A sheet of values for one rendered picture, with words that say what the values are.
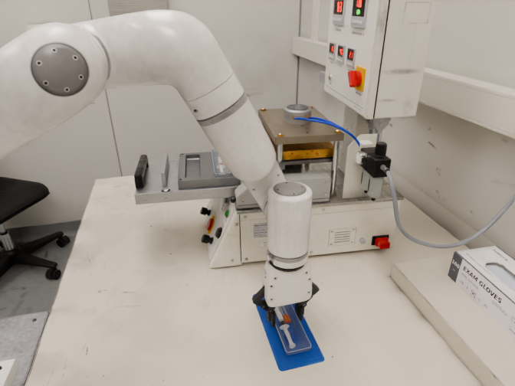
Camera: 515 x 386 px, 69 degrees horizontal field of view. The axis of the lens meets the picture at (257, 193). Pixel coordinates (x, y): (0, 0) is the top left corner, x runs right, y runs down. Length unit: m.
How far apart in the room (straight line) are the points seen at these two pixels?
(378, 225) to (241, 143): 0.62
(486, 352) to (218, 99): 0.70
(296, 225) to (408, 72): 0.48
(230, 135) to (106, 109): 1.94
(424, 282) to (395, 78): 0.50
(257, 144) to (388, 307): 0.56
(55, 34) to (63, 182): 2.24
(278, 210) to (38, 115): 0.40
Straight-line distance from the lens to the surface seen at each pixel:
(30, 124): 0.53
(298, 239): 0.71
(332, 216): 1.04
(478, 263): 1.02
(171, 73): 0.56
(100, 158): 2.60
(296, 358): 0.85
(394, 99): 0.98
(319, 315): 0.94
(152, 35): 0.56
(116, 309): 1.01
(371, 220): 1.09
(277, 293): 0.80
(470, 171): 1.27
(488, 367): 0.89
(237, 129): 0.59
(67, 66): 0.48
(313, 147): 1.02
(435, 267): 1.09
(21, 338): 1.03
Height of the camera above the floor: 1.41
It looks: 27 degrees down
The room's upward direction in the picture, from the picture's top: 1 degrees counter-clockwise
